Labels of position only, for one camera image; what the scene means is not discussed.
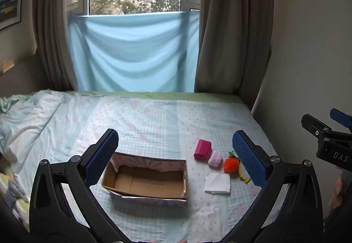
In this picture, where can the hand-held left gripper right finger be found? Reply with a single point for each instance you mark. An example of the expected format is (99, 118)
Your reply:
(249, 160)

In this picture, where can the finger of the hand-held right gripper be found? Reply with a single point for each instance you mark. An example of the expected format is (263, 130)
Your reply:
(341, 117)
(313, 125)

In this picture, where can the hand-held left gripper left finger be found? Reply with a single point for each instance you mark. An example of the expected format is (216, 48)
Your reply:
(103, 157)

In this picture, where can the yellow green soft toy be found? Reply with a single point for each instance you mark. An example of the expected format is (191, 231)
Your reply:
(243, 177)

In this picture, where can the orange plush fruit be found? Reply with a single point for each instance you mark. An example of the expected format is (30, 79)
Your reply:
(231, 164)

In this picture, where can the pink fluffy puff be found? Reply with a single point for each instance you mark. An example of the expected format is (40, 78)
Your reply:
(215, 160)

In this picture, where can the magenta pouch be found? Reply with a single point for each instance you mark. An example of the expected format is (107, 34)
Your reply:
(202, 149)

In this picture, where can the cardboard box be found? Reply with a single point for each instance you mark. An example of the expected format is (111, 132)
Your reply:
(145, 185)

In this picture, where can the person's right hand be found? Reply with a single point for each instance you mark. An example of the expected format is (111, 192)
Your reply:
(336, 193)

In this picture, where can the white paper napkin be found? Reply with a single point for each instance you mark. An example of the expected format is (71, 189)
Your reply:
(217, 183)

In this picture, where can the green bed sheet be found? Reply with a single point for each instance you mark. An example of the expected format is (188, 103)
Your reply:
(192, 96)

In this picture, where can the patterned pillow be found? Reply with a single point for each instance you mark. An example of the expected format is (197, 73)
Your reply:
(13, 193)

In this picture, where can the light blue hanging cloth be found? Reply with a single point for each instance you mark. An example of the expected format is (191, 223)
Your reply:
(132, 50)

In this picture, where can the beige curtain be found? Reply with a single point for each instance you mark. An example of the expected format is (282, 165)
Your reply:
(53, 26)
(220, 39)

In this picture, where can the small orange card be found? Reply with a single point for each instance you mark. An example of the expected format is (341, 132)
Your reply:
(7, 66)

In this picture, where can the wall poster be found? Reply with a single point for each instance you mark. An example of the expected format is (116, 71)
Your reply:
(9, 4)

